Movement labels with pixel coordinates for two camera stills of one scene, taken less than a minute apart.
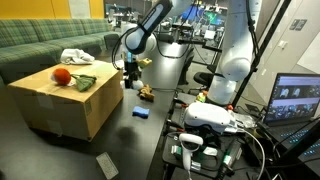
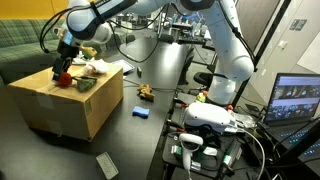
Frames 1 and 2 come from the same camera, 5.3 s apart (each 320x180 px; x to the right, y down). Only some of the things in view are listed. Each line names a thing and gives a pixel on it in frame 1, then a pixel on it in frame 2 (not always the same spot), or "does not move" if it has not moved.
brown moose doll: [145, 93] does not move
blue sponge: [140, 112] does not move
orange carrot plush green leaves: [63, 77] does not move
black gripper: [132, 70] -> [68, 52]
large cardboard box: [63, 110] does not move
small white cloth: [137, 84] -> [95, 67]
